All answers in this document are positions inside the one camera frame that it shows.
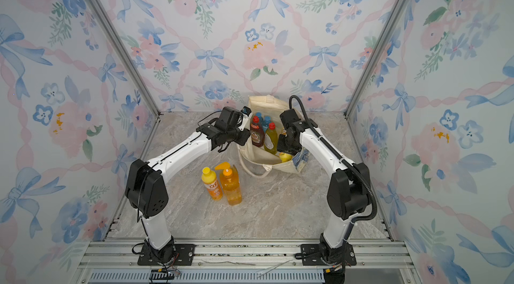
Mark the yellow cap orange bottle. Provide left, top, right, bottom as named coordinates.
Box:
left=279, top=152, right=293, bottom=163
left=202, top=167, right=223, bottom=200

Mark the yellow-green red cap bottle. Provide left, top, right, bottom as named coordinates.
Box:
left=264, top=122, right=278, bottom=155

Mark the dark red Fairy bottle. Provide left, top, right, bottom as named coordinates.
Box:
left=250, top=116, right=264, bottom=147

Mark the cream shopping bag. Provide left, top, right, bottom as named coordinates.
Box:
left=238, top=95, right=309, bottom=178

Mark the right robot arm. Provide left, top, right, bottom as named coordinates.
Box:
left=277, top=109, right=377, bottom=265

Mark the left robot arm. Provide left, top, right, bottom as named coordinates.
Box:
left=124, top=106, right=252, bottom=266

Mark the orange pump soap bottle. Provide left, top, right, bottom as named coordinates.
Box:
left=215, top=162, right=242, bottom=206

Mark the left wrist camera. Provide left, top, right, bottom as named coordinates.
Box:
left=241, top=106, right=252, bottom=118

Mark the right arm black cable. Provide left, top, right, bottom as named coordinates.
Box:
left=288, top=94, right=378, bottom=222

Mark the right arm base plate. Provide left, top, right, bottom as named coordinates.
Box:
left=294, top=243, right=357, bottom=267

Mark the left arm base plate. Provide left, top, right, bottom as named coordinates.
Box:
left=133, top=243, right=196, bottom=267

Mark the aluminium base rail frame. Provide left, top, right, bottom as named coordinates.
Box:
left=72, top=238, right=421, bottom=283

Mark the left corner aluminium post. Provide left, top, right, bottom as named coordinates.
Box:
left=86, top=0, right=161, bottom=117

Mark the corner aluminium post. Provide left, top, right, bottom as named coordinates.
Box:
left=344, top=0, right=408, bottom=119
left=86, top=0, right=161, bottom=117

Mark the right corner aluminium post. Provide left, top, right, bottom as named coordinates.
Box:
left=344, top=0, right=408, bottom=119

